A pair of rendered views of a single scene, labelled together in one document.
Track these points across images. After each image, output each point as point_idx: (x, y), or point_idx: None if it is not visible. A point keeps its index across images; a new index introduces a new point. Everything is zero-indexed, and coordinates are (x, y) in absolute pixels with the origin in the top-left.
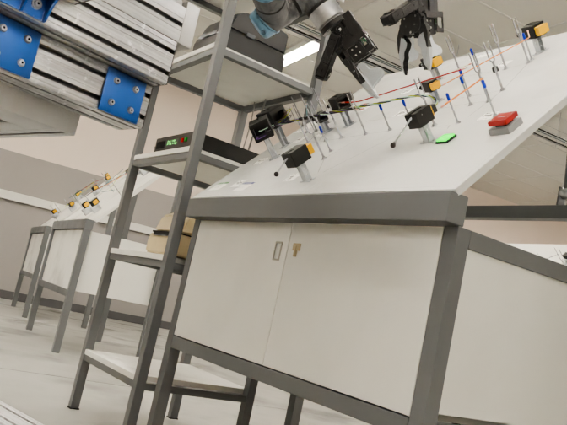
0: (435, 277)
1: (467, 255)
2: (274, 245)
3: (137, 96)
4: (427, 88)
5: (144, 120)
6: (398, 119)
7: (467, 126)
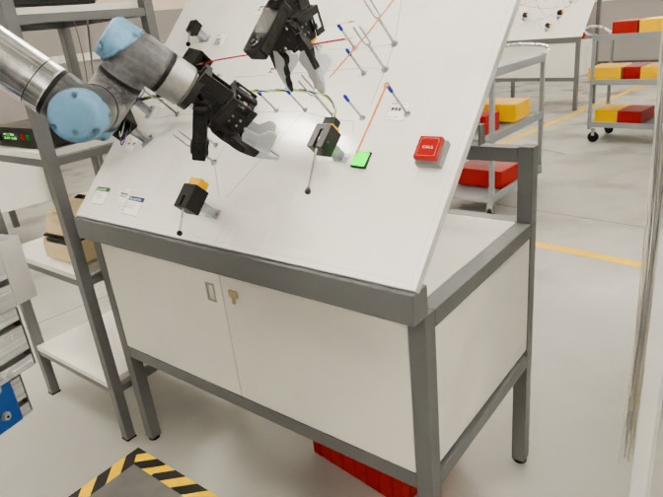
0: (410, 363)
1: (435, 330)
2: (204, 285)
3: (3, 394)
4: None
5: (29, 400)
6: (277, 84)
7: (378, 130)
